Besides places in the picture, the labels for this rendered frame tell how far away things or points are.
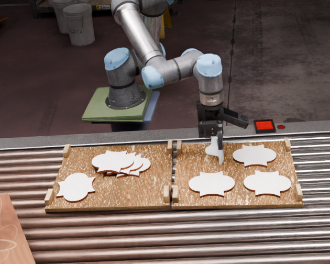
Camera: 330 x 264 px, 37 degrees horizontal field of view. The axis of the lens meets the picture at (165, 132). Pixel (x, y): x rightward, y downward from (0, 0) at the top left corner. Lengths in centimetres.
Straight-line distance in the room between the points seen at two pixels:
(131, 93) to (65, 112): 197
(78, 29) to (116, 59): 321
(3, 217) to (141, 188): 45
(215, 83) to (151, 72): 20
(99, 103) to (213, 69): 90
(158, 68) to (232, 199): 48
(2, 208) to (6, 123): 265
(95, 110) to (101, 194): 66
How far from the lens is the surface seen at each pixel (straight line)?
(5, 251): 143
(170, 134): 198
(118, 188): 170
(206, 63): 152
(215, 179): 168
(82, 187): 172
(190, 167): 176
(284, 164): 178
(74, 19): 530
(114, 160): 178
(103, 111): 224
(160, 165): 178
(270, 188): 165
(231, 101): 406
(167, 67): 159
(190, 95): 418
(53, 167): 190
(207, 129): 164
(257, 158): 178
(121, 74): 218
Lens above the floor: 199
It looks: 32 degrees down
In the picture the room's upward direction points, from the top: 5 degrees counter-clockwise
